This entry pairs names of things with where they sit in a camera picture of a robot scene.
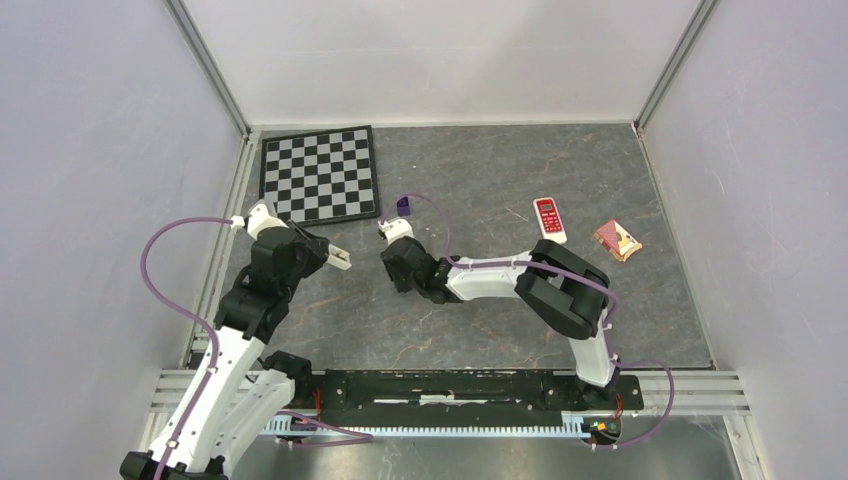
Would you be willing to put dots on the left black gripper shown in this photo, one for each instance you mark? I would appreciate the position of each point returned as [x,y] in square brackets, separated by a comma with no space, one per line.
[316,247]

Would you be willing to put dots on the long white remote control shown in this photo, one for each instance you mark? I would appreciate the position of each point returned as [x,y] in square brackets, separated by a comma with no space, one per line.
[338,258]

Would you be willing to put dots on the red white remote control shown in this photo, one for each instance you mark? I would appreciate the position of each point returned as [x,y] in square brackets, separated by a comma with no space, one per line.
[549,220]

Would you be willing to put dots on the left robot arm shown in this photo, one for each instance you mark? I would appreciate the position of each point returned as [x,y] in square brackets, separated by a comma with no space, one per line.
[209,432]

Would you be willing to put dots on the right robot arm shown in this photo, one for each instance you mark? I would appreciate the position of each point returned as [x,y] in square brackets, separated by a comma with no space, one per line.
[569,294]

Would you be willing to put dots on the black white chessboard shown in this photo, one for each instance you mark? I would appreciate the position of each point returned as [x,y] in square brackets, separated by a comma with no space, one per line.
[321,177]

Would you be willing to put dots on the purple cube block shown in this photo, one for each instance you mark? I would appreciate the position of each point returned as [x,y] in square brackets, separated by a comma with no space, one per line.
[403,207]

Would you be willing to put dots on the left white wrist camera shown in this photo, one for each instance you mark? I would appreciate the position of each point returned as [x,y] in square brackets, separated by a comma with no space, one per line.
[261,216]

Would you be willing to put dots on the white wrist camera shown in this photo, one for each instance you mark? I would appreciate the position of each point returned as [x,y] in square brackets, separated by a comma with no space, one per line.
[395,229]
[261,216]

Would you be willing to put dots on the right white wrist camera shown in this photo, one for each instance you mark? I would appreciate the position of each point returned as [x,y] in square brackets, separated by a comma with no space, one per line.
[395,229]

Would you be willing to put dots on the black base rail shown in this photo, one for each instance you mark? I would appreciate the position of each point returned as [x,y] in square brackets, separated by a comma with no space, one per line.
[458,398]

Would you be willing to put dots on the white toothed cable duct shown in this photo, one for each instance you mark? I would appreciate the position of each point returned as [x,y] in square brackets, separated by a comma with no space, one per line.
[567,426]

